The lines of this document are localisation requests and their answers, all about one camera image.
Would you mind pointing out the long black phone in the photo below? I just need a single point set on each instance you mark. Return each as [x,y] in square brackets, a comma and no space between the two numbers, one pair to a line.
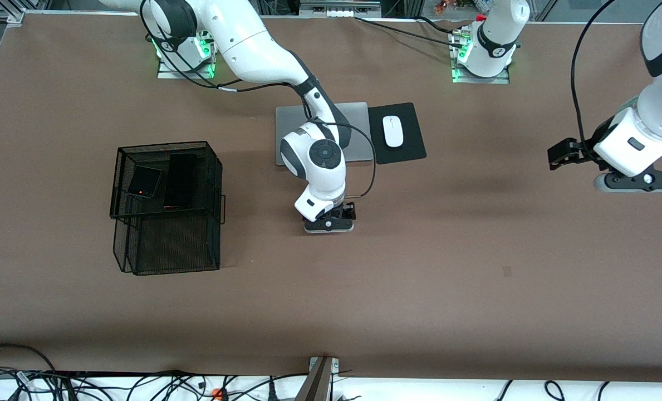
[180,181]

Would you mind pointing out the white power strip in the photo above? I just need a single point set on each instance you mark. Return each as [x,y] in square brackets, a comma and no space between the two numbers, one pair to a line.
[339,12]

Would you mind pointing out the grey metal camera post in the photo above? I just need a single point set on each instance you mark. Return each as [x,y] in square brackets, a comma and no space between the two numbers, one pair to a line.
[317,384]

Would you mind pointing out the silver closed laptop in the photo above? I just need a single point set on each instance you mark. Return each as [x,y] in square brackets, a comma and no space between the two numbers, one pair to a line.
[358,114]

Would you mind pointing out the small black flip phone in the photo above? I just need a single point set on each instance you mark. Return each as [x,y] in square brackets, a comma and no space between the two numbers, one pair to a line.
[144,181]

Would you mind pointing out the white computer mouse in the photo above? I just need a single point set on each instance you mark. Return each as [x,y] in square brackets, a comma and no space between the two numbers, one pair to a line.
[393,131]

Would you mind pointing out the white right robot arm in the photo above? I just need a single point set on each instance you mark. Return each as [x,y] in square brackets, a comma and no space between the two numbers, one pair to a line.
[253,50]

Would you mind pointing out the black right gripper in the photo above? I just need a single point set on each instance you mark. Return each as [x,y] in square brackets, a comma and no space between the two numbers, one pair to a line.
[346,211]

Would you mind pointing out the black mouse pad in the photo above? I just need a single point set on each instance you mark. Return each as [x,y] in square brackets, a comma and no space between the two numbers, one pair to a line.
[408,150]

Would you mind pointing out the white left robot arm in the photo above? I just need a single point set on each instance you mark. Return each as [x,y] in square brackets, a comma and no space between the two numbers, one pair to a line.
[614,150]

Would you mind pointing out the aluminium frame corner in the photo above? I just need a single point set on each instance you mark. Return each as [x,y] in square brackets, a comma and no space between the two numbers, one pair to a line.
[16,18]

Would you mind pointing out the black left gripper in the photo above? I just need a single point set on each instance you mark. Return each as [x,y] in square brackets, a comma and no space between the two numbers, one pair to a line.
[582,150]

